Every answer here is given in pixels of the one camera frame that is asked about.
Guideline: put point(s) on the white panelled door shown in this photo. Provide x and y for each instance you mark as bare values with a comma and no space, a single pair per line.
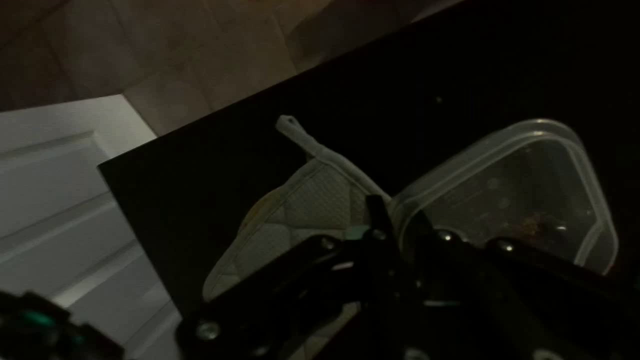
60,200

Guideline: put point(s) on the grey quilted pot holder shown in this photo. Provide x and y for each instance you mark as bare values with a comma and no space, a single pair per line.
293,207

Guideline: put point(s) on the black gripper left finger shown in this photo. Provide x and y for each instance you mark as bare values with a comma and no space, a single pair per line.
301,287

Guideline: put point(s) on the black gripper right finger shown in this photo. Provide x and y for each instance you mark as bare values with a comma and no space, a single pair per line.
520,287

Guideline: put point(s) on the clear plastic food container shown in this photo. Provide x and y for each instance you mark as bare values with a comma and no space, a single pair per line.
567,173

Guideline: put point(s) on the black table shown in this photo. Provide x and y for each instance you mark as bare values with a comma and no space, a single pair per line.
466,67

